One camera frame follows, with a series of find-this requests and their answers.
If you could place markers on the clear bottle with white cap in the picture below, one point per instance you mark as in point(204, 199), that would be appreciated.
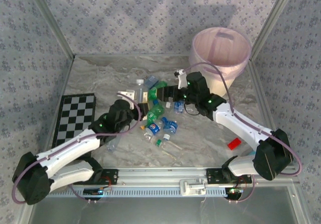
point(138, 91)

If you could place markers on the bottle with pale blue label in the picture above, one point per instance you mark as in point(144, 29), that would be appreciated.
point(151, 81)

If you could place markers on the clear Pepsi bottle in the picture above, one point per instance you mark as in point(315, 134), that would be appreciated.
point(153, 128)

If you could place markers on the clear plastic bottle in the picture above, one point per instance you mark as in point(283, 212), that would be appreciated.
point(113, 144)

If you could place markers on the clear bottle with green cap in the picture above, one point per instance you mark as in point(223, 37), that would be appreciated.
point(158, 142)

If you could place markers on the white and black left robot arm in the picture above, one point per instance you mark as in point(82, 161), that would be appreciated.
point(70, 143)

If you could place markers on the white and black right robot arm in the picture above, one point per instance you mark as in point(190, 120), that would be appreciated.
point(240, 126)

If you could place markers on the beige bin with pink liner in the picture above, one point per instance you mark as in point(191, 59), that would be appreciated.
point(220, 50)

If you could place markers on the white bottle cap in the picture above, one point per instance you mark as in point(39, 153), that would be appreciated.
point(166, 136)

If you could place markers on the black and white chessboard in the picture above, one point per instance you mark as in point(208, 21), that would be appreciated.
point(75, 108)

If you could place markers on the red plastic block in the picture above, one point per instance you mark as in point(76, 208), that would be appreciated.
point(234, 143)

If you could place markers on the small circuit board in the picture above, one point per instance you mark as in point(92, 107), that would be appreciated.
point(94, 191)
point(234, 191)

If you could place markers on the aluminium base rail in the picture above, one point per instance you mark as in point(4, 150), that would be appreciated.
point(163, 175)

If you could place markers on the white latch bracket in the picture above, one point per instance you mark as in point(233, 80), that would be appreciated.
point(193, 187)

